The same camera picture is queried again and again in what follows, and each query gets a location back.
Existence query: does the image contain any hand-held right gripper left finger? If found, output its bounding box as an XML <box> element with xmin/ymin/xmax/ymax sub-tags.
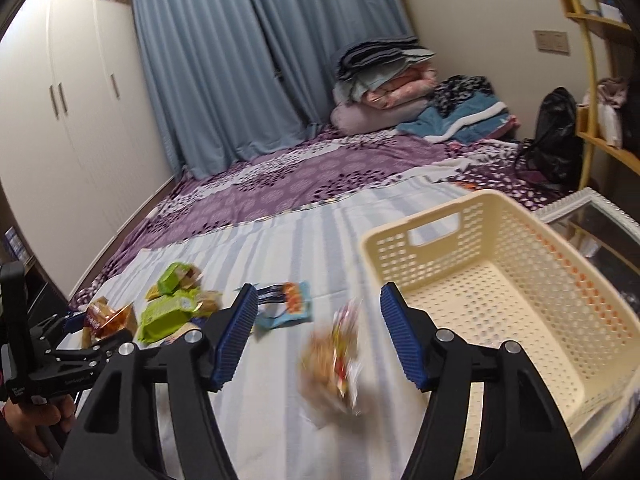
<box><xmin>54</xmin><ymin>283</ymin><xmax>260</xmax><ymax>480</ymax></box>

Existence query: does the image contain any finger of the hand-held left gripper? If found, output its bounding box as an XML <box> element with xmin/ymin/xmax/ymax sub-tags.
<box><xmin>46</xmin><ymin>329</ymin><xmax>135</xmax><ymax>369</ymax></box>
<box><xmin>30</xmin><ymin>311</ymin><xmax>91</xmax><ymax>349</ymax></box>

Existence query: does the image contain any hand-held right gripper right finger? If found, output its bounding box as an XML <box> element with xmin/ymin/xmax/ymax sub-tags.
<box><xmin>379</xmin><ymin>282</ymin><xmax>585</xmax><ymax>480</ymax></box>

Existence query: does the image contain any brown snack packet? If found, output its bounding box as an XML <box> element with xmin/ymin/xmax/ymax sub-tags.
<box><xmin>81</xmin><ymin>297</ymin><xmax>136</xmax><ymax>347</ymax></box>

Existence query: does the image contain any clear round biscuit packet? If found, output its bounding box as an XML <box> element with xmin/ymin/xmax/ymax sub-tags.
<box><xmin>192</xmin><ymin>289</ymin><xmax>224</xmax><ymax>318</ymax></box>

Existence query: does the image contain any light blue snack packet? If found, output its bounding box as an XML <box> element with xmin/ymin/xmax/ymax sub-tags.
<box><xmin>252</xmin><ymin>281</ymin><xmax>314</xmax><ymax>342</ymax></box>

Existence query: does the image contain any large green snack packet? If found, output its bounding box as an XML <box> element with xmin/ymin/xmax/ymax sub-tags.
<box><xmin>137</xmin><ymin>292</ymin><xmax>201</xmax><ymax>346</ymax></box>

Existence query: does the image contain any clear red yellow snack packet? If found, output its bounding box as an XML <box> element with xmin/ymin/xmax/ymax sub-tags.
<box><xmin>299</xmin><ymin>300</ymin><xmax>368</xmax><ymax>418</ymax></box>

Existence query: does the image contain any small green snack packet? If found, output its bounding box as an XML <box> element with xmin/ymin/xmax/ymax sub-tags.
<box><xmin>145</xmin><ymin>261</ymin><xmax>205</xmax><ymax>302</ymax></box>

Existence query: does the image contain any cream perforated plastic basket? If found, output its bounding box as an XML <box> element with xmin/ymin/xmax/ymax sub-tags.
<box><xmin>360</xmin><ymin>189</ymin><xmax>640</xmax><ymax>440</ymax></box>

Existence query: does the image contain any person's left hand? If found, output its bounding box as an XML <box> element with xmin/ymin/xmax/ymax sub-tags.
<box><xmin>0</xmin><ymin>397</ymin><xmax>77</xmax><ymax>458</ymax></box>

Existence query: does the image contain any blue white striped sheet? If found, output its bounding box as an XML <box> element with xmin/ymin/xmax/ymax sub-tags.
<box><xmin>50</xmin><ymin>175</ymin><xmax>626</xmax><ymax>480</ymax></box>

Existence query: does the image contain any purple floral bedsheet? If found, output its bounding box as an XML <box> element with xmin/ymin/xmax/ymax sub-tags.
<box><xmin>67</xmin><ymin>127</ymin><xmax>576</xmax><ymax>313</ymax></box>

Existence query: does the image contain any white wardrobe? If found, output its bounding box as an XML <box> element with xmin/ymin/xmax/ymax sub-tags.
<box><xmin>0</xmin><ymin>0</ymin><xmax>177</xmax><ymax>306</ymax></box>

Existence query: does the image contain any blue fleece garment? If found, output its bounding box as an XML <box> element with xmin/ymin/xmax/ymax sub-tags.
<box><xmin>397</xmin><ymin>91</ymin><xmax>511</xmax><ymax>145</ymax></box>

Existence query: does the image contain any pink folded quilt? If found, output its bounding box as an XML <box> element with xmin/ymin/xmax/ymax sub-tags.
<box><xmin>362</xmin><ymin>67</ymin><xmax>441</xmax><ymax>110</ymax></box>

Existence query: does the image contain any black white patterned cloth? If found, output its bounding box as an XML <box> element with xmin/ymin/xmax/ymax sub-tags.
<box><xmin>432</xmin><ymin>75</ymin><xmax>501</xmax><ymax>116</ymax></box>

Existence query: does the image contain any grey folded cloth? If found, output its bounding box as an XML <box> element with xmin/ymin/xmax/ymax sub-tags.
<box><xmin>334</xmin><ymin>67</ymin><xmax>401</xmax><ymax>106</ymax></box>

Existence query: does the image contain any black backpack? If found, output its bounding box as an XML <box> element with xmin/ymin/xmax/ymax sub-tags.
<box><xmin>517</xmin><ymin>86</ymin><xmax>586</xmax><ymax>191</ymax></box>

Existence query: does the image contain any blue curtain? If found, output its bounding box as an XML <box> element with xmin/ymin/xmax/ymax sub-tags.
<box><xmin>237</xmin><ymin>0</ymin><xmax>426</xmax><ymax>128</ymax></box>
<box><xmin>129</xmin><ymin>0</ymin><xmax>321</xmax><ymax>181</ymax></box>

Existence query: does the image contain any dark striped folded blanket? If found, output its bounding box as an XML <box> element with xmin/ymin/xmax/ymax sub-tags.
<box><xmin>337</xmin><ymin>36</ymin><xmax>436</xmax><ymax>81</ymax></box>

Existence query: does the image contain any white paper packet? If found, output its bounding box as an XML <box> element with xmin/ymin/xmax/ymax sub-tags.
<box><xmin>595</xmin><ymin>102</ymin><xmax>623</xmax><ymax>148</ymax></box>

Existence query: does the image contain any pink cloth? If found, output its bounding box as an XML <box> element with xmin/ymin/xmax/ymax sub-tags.
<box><xmin>597</xmin><ymin>77</ymin><xmax>628</xmax><ymax>108</ymax></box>

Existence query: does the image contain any bamboo shelf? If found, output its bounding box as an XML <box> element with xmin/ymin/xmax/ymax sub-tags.
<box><xmin>557</xmin><ymin>0</ymin><xmax>640</xmax><ymax>196</ymax></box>

